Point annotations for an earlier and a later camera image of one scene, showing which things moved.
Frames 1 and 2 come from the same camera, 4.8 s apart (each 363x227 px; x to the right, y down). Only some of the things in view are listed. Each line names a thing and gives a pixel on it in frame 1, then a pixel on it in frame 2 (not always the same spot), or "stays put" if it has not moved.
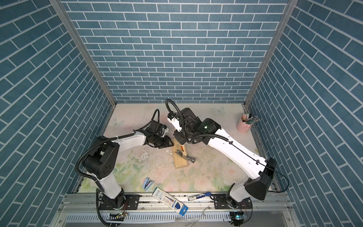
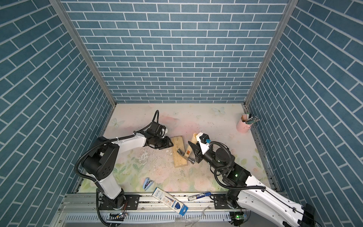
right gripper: (178, 135) -> (199, 155)
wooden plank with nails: (179, 161) stays put
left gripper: (166, 144) stays put
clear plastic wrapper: (190, 221) stays put
